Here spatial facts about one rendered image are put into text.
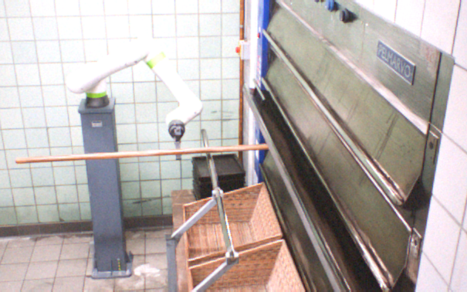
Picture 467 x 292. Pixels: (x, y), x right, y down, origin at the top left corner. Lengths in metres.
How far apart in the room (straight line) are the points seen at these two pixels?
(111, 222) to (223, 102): 1.14
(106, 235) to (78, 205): 0.62
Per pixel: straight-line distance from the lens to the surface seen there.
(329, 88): 2.07
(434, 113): 1.36
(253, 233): 3.35
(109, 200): 3.78
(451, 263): 1.35
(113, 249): 3.98
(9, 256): 4.47
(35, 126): 4.23
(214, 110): 4.14
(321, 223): 1.93
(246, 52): 3.68
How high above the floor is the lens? 2.43
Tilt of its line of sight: 25 degrees down
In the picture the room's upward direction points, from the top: straight up
